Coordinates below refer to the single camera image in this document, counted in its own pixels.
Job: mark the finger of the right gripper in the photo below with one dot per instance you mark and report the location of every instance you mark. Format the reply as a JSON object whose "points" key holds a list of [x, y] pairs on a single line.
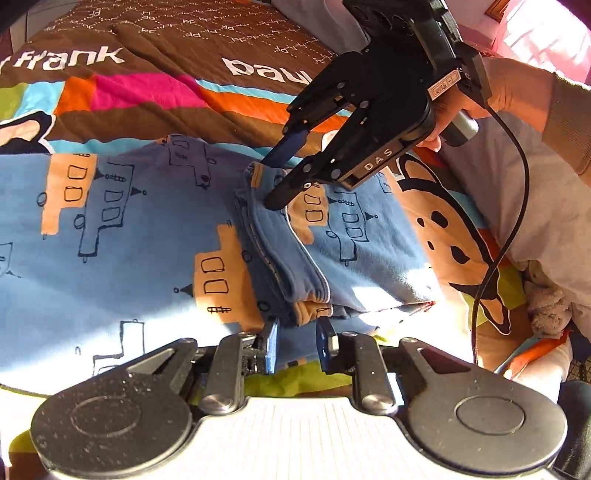
{"points": [[310, 171], [295, 134]]}

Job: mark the person's right hand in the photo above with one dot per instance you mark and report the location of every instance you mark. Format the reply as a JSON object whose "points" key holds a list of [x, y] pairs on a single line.
{"points": [[522, 90]]}

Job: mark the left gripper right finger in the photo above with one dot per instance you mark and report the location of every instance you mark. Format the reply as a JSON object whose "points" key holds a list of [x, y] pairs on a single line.
{"points": [[359, 356]]}

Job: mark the blue patterned children's pants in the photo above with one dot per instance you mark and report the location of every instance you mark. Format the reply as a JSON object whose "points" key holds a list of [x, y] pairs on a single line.
{"points": [[105, 258]]}

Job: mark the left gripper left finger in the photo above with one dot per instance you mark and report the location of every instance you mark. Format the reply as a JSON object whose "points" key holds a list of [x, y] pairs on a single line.
{"points": [[221, 370]]}

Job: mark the pink window curtain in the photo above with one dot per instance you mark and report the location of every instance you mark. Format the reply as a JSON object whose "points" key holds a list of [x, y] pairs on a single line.
{"points": [[547, 35]]}

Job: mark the right forearm beige sleeve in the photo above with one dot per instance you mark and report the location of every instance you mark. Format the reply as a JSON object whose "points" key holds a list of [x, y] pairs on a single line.
{"points": [[568, 126]]}

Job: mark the paul frank colourful bedspread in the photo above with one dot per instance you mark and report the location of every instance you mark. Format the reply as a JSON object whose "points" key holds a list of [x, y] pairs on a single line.
{"points": [[111, 77]]}

